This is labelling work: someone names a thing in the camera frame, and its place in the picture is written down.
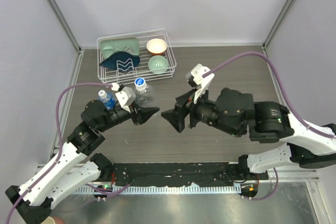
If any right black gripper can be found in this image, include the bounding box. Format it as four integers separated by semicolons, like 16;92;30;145
161;86;242;138

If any clear unlabelled plastic bottle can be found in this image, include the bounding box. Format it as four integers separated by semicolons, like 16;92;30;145
133;82;155;108

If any blue label water bottle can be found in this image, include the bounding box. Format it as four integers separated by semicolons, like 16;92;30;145
98;92;115;110

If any white bottle cap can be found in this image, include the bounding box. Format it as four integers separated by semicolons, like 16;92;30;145
98;90;108;99
134;78;146;90

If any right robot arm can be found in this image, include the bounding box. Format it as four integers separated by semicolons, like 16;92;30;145
161;88;335;179

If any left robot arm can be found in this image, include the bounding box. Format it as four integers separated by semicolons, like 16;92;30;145
5;100;159;223

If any light green bowl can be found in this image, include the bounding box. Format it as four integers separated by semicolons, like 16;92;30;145
148;56;169;74

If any dark blue leaf plate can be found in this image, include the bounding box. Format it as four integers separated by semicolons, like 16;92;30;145
99;51;140;72

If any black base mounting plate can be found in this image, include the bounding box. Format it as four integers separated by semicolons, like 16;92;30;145
95;162;269;187

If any orange white bowl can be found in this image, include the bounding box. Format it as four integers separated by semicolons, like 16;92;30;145
146;38;167;55

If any light green divided plate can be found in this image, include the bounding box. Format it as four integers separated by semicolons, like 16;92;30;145
98;37;140;59

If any pink cup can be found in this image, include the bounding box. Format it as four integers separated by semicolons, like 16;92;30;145
50;217;65;224

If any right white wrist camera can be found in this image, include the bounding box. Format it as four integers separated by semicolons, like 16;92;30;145
186;63;215;104

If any white wire dish rack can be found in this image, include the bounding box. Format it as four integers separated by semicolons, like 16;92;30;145
97;29;177;84

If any white slotted cable duct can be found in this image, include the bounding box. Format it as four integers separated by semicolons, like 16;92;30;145
72;183;241;195

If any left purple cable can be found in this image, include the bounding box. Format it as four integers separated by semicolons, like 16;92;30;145
5;82;116;224

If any purple cable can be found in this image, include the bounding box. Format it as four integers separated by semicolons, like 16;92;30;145
5;82;116;224
202;52;336;201

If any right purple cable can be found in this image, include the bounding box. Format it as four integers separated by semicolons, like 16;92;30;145
202;52;336;201

